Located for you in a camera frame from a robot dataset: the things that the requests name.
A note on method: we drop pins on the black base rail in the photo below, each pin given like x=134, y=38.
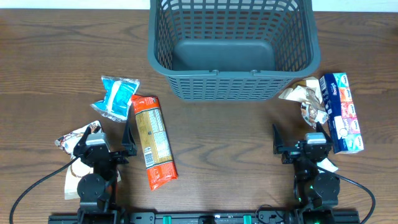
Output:
x=262, y=216

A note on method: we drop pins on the beige snack bag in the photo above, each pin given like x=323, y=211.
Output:
x=307, y=92

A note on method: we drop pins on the blue tissue multipack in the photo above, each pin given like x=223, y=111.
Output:
x=343, y=121

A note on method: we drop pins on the white brown snack bag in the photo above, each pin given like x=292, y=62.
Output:
x=78, y=169

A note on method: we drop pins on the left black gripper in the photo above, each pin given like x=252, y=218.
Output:
x=129, y=145

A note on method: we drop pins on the orange cracker package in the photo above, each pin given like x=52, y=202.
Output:
x=154, y=140

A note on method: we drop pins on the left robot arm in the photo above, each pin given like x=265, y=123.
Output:
x=97, y=191

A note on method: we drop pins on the blue white snack packet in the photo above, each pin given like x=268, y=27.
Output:
x=117, y=100

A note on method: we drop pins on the teal wipes packet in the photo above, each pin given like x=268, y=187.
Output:
x=327, y=165

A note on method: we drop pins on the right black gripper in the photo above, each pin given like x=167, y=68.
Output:
x=289, y=155

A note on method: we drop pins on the grey plastic basket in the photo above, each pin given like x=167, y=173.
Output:
x=232, y=50

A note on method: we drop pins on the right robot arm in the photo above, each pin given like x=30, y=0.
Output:
x=316, y=191

